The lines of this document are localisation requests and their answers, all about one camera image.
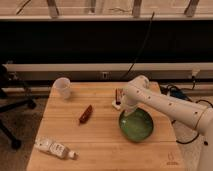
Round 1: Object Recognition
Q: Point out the white wall plug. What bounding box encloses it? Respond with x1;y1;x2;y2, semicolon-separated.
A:
191;68;200;77

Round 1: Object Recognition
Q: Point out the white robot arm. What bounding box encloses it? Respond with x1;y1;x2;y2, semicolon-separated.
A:
121;75;213;171

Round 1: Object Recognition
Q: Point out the black hanging cable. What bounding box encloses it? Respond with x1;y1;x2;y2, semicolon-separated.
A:
120;11;156;81

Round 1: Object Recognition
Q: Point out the brown chocolate bar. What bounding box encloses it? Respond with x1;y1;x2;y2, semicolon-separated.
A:
116;88;122;104

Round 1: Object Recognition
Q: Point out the black floor cable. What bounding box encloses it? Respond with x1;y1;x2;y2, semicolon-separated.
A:
160;75;213;146

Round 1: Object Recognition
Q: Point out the black office chair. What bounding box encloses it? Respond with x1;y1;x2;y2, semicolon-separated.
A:
0;64;38;150

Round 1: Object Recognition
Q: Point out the white tube with label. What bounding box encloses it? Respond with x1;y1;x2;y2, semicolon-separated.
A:
34;137;77;160

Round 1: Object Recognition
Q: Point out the white plastic cup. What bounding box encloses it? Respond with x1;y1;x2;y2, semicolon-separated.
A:
53;77;71;99

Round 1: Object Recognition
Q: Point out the green ceramic bowl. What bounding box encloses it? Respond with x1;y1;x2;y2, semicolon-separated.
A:
119;108;154;143

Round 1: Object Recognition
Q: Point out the red chili pepper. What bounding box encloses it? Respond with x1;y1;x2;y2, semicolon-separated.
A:
79;105;93;124

